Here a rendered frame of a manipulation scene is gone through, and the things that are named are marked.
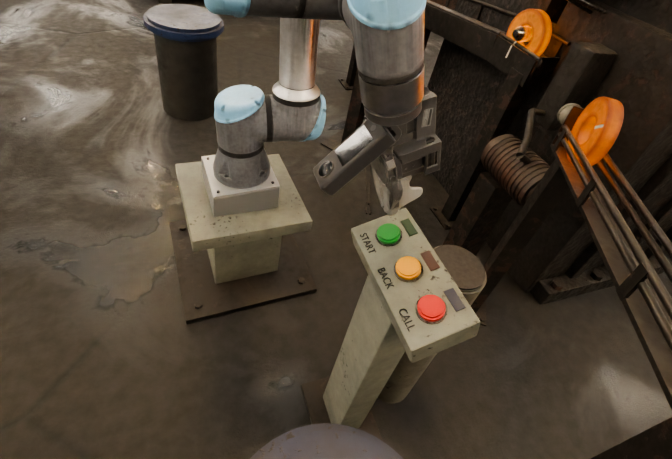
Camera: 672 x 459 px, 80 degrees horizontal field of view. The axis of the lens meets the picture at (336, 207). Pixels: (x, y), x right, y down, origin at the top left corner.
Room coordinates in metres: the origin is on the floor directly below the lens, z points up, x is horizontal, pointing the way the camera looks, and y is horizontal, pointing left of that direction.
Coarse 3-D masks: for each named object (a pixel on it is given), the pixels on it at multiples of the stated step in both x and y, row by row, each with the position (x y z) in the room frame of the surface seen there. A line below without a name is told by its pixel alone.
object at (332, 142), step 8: (352, 96) 1.65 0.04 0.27; (360, 96) 1.63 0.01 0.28; (352, 104) 1.65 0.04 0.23; (360, 104) 1.63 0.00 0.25; (352, 112) 1.64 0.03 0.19; (360, 112) 1.64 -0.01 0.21; (352, 120) 1.64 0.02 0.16; (360, 120) 1.65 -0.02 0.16; (344, 128) 1.65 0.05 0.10; (352, 128) 1.63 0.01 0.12; (336, 136) 1.71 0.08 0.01; (344, 136) 1.65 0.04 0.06; (328, 144) 1.62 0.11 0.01; (336, 144) 1.64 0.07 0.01
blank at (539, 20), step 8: (520, 16) 1.41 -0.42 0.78; (528, 16) 1.39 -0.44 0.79; (536, 16) 1.36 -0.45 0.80; (544, 16) 1.35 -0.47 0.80; (512, 24) 1.43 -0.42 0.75; (520, 24) 1.40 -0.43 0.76; (528, 24) 1.38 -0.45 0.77; (536, 24) 1.35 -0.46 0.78; (544, 24) 1.33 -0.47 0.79; (512, 32) 1.42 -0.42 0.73; (536, 32) 1.34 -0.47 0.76; (544, 32) 1.31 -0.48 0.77; (536, 40) 1.32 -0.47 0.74; (544, 40) 1.31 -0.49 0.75; (528, 48) 1.34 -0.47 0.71; (536, 48) 1.31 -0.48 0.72; (544, 48) 1.32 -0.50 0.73
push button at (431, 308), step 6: (420, 300) 0.37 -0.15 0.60; (426, 300) 0.37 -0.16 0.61; (432, 300) 0.37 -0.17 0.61; (438, 300) 0.37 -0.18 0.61; (420, 306) 0.36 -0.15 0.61; (426, 306) 0.36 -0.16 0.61; (432, 306) 0.36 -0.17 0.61; (438, 306) 0.36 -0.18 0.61; (444, 306) 0.36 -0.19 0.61; (420, 312) 0.35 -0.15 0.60; (426, 312) 0.35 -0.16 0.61; (432, 312) 0.35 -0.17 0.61; (438, 312) 0.35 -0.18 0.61; (444, 312) 0.35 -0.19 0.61; (426, 318) 0.34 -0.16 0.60; (432, 318) 0.34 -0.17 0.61; (438, 318) 0.34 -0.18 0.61
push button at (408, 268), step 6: (402, 258) 0.44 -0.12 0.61; (408, 258) 0.44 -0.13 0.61; (414, 258) 0.44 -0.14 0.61; (396, 264) 0.43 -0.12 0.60; (402, 264) 0.43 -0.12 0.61; (408, 264) 0.43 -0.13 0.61; (414, 264) 0.43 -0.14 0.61; (420, 264) 0.43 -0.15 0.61; (396, 270) 0.42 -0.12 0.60; (402, 270) 0.42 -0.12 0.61; (408, 270) 0.42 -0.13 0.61; (414, 270) 0.42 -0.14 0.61; (420, 270) 0.42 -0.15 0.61; (402, 276) 0.41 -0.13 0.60; (408, 276) 0.41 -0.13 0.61; (414, 276) 0.41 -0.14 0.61
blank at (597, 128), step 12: (588, 108) 0.91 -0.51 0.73; (600, 108) 0.86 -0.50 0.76; (612, 108) 0.83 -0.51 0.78; (588, 120) 0.89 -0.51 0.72; (600, 120) 0.83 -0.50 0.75; (612, 120) 0.81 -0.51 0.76; (576, 132) 0.89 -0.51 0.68; (588, 132) 0.89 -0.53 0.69; (600, 132) 0.80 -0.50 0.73; (612, 132) 0.79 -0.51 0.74; (588, 144) 0.81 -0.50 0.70; (600, 144) 0.79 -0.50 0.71; (612, 144) 0.78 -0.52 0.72; (576, 156) 0.82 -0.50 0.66; (588, 156) 0.79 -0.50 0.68; (600, 156) 0.78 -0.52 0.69
